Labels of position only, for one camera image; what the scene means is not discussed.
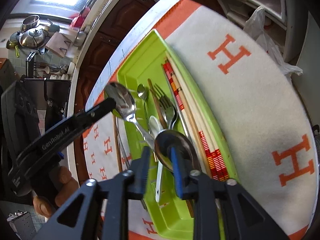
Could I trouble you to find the pink bowl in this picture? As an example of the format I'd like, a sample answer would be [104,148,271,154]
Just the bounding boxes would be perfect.
[71,15,85,28]

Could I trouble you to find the steel pot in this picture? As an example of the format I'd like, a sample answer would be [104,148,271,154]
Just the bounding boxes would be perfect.
[74,31,87,47]

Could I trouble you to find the black splash guard panel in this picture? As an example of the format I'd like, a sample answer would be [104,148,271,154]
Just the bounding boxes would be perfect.
[24,79,72,120]

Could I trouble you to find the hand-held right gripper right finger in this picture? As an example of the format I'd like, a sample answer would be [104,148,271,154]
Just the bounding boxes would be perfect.
[171,146,289,240]

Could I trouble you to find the brown wooden chopstick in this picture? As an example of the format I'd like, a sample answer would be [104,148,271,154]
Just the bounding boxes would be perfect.
[147,78,167,129]
[113,116,123,173]
[187,199,196,218]

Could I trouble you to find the large metal spoon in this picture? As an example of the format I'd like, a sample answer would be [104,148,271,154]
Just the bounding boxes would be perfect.
[104,82,157,153]

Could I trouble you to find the steel wok lid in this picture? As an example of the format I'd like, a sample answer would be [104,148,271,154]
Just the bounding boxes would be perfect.
[19,29,45,48]

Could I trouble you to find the white ceramic spoon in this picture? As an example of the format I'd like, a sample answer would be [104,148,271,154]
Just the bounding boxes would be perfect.
[149,115,165,203]

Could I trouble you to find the small metal spoon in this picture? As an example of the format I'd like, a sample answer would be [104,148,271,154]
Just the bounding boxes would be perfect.
[137,84,152,133]

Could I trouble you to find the steel mixing bowl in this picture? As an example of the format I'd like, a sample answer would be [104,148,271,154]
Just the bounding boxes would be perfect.
[20,15,40,30]

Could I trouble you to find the person's left hand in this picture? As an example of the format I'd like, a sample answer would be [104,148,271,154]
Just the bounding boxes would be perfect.
[32,166,81,218]

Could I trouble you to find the orange patterned blanket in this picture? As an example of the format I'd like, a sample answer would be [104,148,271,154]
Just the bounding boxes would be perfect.
[81,0,318,240]

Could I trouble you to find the cream chopstick red band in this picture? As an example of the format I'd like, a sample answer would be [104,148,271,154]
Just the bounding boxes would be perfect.
[175,85,213,178]
[172,60,229,178]
[170,62,227,180]

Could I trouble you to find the crumpled white plastic bag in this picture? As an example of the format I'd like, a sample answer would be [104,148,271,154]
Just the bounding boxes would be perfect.
[244,5,304,77]

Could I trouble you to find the teal utensil holder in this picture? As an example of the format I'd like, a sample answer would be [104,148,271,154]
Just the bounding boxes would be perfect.
[47,20,60,33]

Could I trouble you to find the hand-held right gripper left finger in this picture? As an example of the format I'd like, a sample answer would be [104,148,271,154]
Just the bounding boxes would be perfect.
[32,146,153,240]

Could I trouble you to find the green plastic tray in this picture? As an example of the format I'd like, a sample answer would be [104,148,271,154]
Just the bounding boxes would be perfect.
[116,29,239,236]

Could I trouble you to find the wooden cutting board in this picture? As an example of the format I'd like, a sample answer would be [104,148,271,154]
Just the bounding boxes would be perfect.
[45,32,75,58]

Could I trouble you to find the metal fork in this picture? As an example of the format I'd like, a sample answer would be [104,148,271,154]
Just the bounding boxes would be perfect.
[153,84,173,130]
[160,95,178,130]

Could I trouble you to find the metal soup spoon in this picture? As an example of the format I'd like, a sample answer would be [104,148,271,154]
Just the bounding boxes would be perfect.
[153,129,201,174]

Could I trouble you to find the hanging steel ladle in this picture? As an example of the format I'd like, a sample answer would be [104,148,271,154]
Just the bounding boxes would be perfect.
[35,65,73,80]

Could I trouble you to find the white countertop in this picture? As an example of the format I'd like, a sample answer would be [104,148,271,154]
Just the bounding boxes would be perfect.
[66,0,142,183]

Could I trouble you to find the brown wooden cabinets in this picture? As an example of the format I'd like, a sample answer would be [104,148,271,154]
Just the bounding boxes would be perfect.
[72,0,167,188]

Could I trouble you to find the perforated steel rack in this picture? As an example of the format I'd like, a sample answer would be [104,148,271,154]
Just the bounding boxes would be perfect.
[7,211,38,240]

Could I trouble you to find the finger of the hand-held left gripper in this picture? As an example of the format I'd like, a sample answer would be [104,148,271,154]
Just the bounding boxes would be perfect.
[67,98,117,133]

